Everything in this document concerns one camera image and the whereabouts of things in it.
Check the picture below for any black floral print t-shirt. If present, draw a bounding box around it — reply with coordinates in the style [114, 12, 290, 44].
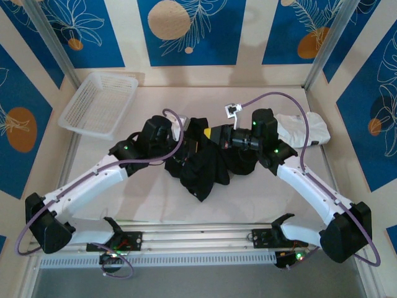
[164, 116, 258, 202]

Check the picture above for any white t-shirt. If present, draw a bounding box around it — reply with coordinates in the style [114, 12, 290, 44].
[275, 111, 330, 148]

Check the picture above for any white table cover sheet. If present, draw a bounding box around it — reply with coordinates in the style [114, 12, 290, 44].
[69, 86, 329, 224]

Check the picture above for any white plastic mesh basket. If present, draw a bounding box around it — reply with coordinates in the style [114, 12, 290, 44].
[58, 72, 140, 137]

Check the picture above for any circuit board with green LED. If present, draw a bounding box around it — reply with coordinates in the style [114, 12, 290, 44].
[99, 250, 127, 265]
[275, 250, 308, 269]

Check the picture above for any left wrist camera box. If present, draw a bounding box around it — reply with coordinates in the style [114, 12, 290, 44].
[172, 114, 190, 133]

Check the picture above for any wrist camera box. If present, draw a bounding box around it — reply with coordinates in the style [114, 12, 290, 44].
[172, 114, 190, 133]
[224, 103, 243, 130]

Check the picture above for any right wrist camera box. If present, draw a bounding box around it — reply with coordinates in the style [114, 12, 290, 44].
[224, 103, 243, 130]

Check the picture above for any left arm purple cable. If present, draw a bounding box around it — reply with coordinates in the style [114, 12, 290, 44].
[16, 107, 184, 279]

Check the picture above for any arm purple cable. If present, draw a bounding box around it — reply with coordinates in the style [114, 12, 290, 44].
[240, 91, 381, 271]
[16, 107, 184, 279]

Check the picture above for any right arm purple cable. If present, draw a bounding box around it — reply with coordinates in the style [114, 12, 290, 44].
[240, 91, 381, 271]

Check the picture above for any aluminium rail frame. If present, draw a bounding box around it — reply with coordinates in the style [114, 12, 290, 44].
[26, 217, 368, 257]

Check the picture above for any blue floral wall panel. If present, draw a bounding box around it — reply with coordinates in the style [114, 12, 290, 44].
[336, 29, 397, 193]
[40, 0, 125, 70]
[262, 0, 350, 65]
[137, 0, 247, 67]
[0, 43, 53, 200]

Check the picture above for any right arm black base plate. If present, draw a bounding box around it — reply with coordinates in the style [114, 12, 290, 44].
[251, 228, 310, 249]

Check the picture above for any aluminium corner post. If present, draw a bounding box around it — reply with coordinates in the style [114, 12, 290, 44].
[23, 0, 83, 89]
[303, 0, 357, 91]

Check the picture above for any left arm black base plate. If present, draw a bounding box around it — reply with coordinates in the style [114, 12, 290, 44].
[86, 231, 143, 252]

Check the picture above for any grey slotted cable duct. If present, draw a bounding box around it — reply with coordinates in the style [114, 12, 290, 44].
[38, 251, 279, 269]

